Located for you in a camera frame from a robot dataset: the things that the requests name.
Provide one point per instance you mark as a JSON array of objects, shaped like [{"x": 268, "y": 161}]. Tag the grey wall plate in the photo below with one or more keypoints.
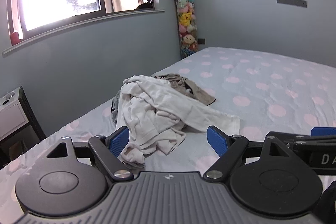
[{"x": 291, "y": 1}]

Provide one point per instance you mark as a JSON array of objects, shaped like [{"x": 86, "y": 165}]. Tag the polka dot bed sheet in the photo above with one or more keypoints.
[{"x": 262, "y": 77}]

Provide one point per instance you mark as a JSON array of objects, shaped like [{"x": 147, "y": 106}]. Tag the white thin shirt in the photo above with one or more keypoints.
[{"x": 157, "y": 113}]

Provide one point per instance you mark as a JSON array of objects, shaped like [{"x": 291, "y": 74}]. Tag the person's right forearm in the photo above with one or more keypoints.
[{"x": 329, "y": 203}]

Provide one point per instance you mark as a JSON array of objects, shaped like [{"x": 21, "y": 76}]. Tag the grey garment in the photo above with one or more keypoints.
[{"x": 115, "y": 106}]

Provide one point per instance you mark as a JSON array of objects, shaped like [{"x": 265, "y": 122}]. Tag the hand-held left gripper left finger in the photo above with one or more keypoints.
[{"x": 119, "y": 140}]

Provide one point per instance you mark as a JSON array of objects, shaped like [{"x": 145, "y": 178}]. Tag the red cup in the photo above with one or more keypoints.
[{"x": 14, "y": 37}]

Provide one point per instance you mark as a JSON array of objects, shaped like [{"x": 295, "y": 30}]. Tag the black and white nightstand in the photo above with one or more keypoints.
[{"x": 10, "y": 116}]

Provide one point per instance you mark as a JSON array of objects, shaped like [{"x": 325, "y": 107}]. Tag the black wall socket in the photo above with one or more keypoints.
[{"x": 201, "y": 41}]

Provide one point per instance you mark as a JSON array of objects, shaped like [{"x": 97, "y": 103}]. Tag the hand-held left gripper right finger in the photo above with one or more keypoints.
[{"x": 216, "y": 138}]

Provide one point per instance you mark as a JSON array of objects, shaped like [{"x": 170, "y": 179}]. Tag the small black object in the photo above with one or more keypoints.
[{"x": 5, "y": 102}]

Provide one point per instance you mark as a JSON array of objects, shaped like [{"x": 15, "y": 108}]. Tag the clear tube of plush toys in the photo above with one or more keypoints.
[{"x": 186, "y": 29}]

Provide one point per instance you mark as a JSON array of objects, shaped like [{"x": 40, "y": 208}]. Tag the taupe garment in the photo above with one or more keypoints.
[{"x": 199, "y": 94}]

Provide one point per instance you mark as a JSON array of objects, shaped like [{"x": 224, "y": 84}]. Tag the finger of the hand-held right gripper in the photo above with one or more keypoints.
[{"x": 324, "y": 131}]

